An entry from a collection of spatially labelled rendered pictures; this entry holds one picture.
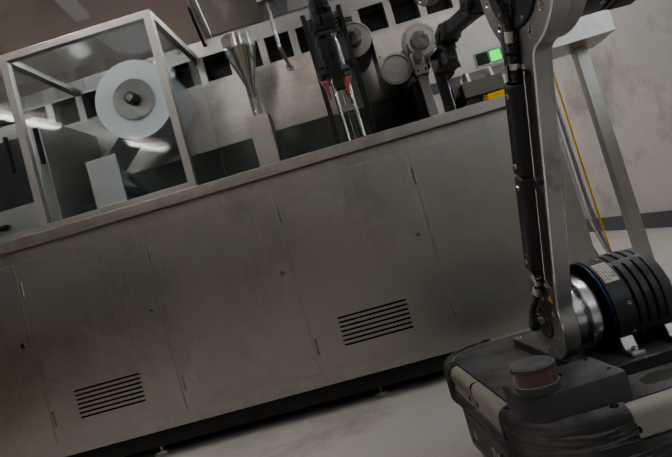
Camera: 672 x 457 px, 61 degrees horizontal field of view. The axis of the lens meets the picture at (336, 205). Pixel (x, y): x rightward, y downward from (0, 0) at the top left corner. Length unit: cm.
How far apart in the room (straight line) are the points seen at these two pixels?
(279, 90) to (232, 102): 23
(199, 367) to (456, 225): 103
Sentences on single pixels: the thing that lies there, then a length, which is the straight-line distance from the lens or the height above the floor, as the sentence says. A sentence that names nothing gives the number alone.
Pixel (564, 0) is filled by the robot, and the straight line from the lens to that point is 82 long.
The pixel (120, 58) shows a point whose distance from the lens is 234.
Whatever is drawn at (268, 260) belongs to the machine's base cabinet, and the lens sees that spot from 203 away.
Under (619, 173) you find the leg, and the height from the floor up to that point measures 51.
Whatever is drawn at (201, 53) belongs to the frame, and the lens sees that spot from 284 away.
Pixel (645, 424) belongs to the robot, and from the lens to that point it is 96.
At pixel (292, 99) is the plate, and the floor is 126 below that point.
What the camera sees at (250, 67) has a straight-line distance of 249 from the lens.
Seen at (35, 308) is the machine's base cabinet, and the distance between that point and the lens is 236.
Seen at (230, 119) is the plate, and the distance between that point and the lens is 272.
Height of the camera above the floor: 58
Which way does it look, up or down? 3 degrees up
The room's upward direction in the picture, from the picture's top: 16 degrees counter-clockwise
